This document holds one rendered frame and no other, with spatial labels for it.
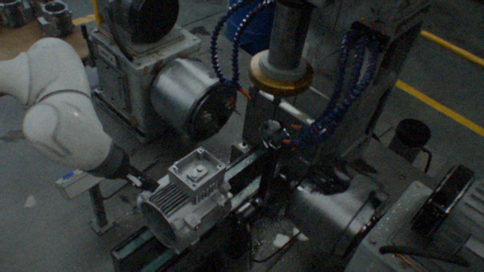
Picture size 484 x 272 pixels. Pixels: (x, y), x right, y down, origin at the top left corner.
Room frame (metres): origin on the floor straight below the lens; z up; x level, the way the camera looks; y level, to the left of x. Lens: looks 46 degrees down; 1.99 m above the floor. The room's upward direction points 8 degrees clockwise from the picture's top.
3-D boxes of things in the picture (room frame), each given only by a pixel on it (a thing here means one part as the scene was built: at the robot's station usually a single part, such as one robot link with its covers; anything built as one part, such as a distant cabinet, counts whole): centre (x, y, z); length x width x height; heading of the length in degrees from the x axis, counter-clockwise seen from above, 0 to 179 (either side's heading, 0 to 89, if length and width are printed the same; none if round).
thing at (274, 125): (0.99, -0.12, 1.02); 0.15 x 0.02 x 0.15; 52
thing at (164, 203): (0.67, 0.13, 1.02); 0.20 x 0.19 x 0.19; 144
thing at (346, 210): (0.71, -0.32, 1.04); 0.41 x 0.25 x 0.25; 52
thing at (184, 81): (1.13, 0.22, 1.04); 0.37 x 0.25 x 0.25; 52
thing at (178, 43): (1.28, 0.41, 0.99); 0.35 x 0.31 x 0.37; 52
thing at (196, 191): (0.71, 0.10, 1.11); 0.12 x 0.11 x 0.07; 144
